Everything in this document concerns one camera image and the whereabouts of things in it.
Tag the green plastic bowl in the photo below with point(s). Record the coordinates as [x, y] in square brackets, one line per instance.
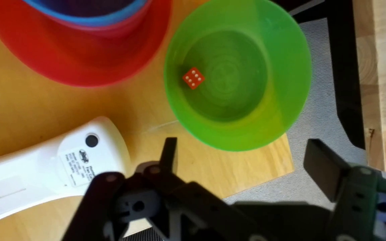
[247, 111]

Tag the blue plastic cup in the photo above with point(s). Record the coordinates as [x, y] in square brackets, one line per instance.
[86, 15]

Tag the red plastic bowl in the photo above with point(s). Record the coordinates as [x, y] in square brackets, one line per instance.
[76, 54]

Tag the white handheld remote device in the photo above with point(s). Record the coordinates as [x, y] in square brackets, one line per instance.
[36, 174]

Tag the small red die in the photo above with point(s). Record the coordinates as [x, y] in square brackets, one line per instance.
[193, 78]

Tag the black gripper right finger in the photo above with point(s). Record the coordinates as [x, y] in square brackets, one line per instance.
[358, 201]

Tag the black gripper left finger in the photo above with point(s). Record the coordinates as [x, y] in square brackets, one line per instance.
[126, 209]

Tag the black metal stand leg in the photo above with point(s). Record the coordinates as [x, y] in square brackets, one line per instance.
[347, 67]

